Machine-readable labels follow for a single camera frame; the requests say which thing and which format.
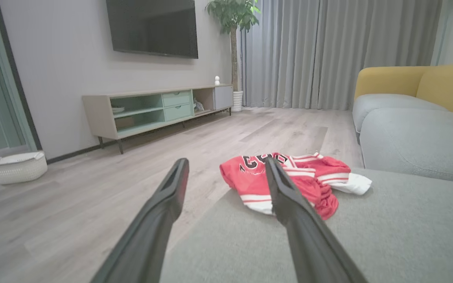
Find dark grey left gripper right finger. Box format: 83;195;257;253
265;157;369;283

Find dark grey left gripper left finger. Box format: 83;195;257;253
90;158;190;283

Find red and white jersey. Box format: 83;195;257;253
219;152;373;221

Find grey fabric ottoman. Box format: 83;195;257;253
160;168;453;283

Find brown box in cabinet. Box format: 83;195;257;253
115;116;136;130

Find beige and teal TV cabinet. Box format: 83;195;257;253
82;84;234;155

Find white woven laundry basket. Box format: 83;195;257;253
0;151;49;186

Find yellow and grey sofa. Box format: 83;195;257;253
352;62;453;186

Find grey pleated curtain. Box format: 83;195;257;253
237;0;444;111

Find tall green potted tree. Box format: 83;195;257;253
205;0;261;93

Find black wall television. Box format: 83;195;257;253
105;0;199;60

